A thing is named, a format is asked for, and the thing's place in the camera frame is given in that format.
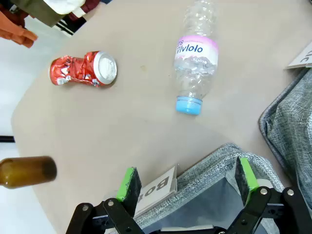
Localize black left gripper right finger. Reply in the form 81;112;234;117
226;156;312;234

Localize black jacket white stripes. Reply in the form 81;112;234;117
55;16;88;37

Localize white Plastic label sign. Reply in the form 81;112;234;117
284;41;312;71

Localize brown glass bottle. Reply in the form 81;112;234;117
0;156;58;190

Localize brown hanging garment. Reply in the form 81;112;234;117
11;0;67;28

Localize clear water bottle blue cap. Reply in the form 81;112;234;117
173;0;219;115

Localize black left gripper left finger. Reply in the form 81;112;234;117
65;167;145;234

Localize orange hanging jacket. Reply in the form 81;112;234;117
0;9;39;49

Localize grey fabric basket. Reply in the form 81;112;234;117
258;68;312;211
134;143;286;234

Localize crushed red soda can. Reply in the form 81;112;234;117
49;50;118;88

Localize white Bottle label sign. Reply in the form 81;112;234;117
135;166;178;217

